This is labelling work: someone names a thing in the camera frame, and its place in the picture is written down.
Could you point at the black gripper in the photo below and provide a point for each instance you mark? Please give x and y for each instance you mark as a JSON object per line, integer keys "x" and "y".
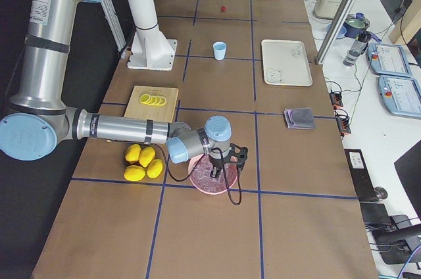
{"x": 217, "y": 162}

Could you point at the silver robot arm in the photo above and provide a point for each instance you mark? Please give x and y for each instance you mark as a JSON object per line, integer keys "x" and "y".
{"x": 37, "y": 120}

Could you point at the pile of clear ice cubes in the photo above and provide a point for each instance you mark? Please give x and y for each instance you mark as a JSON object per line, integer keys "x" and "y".
{"x": 199, "y": 169}

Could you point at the light blue cup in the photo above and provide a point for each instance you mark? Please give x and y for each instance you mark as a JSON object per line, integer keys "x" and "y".
{"x": 219, "y": 50}

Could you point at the pink bowl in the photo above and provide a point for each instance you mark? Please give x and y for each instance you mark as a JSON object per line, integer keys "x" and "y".
{"x": 231, "y": 175}

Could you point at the yellow lemon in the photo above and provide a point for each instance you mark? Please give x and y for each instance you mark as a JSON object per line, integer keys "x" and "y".
{"x": 134, "y": 173}
{"x": 146, "y": 156}
{"x": 132, "y": 153}
{"x": 155, "y": 168}

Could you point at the wooden cutting board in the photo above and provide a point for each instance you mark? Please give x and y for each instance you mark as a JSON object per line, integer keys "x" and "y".
{"x": 159, "y": 114}

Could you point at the lemon slices row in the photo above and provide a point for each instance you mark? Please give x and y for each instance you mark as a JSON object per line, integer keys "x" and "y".
{"x": 152, "y": 100}

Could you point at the grey purple folded cloth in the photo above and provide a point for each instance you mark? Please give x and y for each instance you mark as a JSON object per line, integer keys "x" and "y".
{"x": 300, "y": 118}

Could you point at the cream bear tray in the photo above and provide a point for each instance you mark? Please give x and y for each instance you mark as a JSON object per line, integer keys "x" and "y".
{"x": 285, "y": 63}

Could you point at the black usb hub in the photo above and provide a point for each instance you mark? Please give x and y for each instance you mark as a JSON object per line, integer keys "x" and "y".
{"x": 336, "y": 99}
{"x": 342, "y": 119}

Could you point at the blue bowl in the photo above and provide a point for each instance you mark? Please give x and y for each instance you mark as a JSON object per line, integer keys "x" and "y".
{"x": 341, "y": 34}

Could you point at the clear water bottle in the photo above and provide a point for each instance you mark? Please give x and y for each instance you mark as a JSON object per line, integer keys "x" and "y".
{"x": 358, "y": 48}

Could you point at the blue teach pendant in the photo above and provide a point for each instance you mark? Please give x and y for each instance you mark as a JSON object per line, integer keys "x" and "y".
{"x": 400, "y": 96}
{"x": 388, "y": 59}

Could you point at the cream toaster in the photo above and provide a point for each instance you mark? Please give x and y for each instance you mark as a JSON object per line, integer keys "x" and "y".
{"x": 326, "y": 9}

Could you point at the dark blue pot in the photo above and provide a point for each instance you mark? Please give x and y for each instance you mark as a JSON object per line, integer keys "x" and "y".
{"x": 355, "y": 24}

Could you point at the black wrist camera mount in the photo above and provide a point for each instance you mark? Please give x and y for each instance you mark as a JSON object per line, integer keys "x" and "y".
{"x": 238, "y": 156}

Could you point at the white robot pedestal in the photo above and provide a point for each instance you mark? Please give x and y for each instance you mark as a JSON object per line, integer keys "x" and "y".
{"x": 151, "y": 50}

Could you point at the aluminium frame post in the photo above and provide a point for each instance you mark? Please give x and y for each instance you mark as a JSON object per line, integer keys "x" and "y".
{"x": 339, "y": 18}

